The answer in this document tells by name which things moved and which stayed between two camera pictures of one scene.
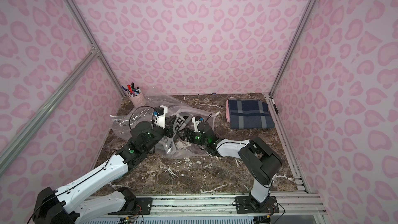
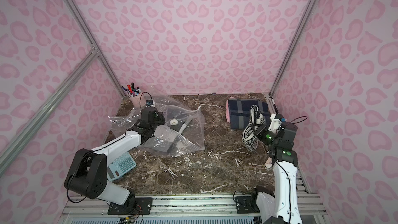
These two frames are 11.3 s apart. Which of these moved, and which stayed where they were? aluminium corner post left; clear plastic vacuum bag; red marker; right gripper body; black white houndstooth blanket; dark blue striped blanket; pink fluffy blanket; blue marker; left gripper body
Moved: black white houndstooth blanket; right gripper body; left gripper body; clear plastic vacuum bag
Stayed: aluminium corner post left; blue marker; pink fluffy blanket; red marker; dark blue striped blanket
